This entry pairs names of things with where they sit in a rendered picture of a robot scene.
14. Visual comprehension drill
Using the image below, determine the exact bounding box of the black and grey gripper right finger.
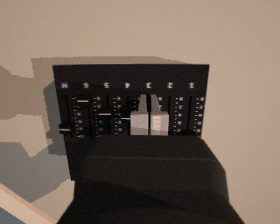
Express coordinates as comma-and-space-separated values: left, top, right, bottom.
148, 95, 169, 135

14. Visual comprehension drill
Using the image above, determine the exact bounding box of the black lighting desk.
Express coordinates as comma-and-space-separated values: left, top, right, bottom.
52, 64, 210, 181

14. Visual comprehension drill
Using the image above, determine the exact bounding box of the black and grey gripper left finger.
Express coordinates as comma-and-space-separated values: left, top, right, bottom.
130, 95, 149, 135

